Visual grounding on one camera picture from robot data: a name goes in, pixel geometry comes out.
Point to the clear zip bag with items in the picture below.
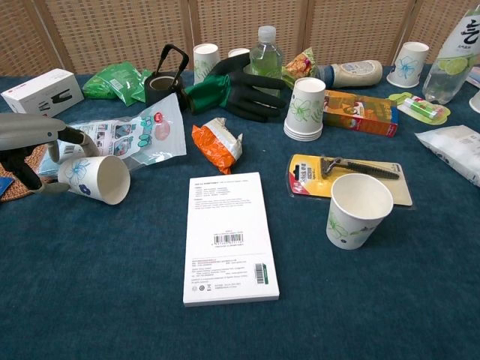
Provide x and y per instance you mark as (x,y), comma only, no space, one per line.
(146,131)

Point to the flat white product box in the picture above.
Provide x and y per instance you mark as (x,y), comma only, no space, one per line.
(228,240)

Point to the stack of green print cups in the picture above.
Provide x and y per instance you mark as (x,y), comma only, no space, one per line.
(305,108)

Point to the razor on yellow card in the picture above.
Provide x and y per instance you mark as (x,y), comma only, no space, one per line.
(360,176)

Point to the clear bottle green liquid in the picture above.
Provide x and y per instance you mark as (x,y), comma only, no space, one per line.
(266,56)

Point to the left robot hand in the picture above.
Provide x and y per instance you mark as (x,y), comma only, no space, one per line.
(26,129)

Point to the paper cup with green print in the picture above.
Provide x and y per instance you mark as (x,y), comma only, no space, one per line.
(205,62)
(356,221)

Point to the green wet wipes pack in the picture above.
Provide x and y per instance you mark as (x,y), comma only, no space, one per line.
(141,86)
(105,80)
(127,90)

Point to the orange white snack bag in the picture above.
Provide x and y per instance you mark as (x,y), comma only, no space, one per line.
(213,144)

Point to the blue table cloth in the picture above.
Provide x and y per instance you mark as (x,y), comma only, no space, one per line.
(112,281)

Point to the orange product box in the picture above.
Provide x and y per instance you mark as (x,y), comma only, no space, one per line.
(360,112)

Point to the black tape roll with clip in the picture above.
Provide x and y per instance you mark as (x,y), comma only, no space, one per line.
(184,60)

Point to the white carton box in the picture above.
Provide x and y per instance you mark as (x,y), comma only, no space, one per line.
(37,92)

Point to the lip balm on green card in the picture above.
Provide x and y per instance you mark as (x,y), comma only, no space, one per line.
(420,107)

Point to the woven folding screen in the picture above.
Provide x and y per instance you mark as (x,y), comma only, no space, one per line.
(123,30)

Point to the green yellow snack bag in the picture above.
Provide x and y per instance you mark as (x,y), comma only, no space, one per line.
(300,67)

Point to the round woven coaster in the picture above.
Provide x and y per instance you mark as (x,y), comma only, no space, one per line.
(11,187)

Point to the green black work glove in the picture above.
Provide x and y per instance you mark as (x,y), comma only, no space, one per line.
(247,93)

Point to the white cotton pad bag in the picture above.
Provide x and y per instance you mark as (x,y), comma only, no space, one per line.
(453,146)

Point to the beige mayonnaise bottle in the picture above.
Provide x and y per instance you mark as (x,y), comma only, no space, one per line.
(352,73)

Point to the lime soda bottle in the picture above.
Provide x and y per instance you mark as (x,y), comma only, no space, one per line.
(450,71)

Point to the pink blue toothbrush pack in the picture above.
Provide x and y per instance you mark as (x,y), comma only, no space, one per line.
(474,77)

